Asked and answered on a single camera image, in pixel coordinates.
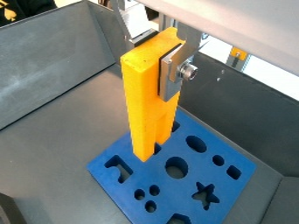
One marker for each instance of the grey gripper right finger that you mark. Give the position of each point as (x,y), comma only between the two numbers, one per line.
(176,67)

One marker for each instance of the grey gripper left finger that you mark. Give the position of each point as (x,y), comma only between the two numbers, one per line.
(132,19)

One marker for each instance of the yellow double-square peg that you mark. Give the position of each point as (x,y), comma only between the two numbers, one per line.
(150,114)

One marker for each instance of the yellow black stand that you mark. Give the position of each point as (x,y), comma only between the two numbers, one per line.
(237,58)

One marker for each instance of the blue shape-sorting block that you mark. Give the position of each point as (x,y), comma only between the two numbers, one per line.
(186,185)

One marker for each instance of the grey bin enclosure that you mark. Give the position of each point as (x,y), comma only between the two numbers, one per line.
(63,106)

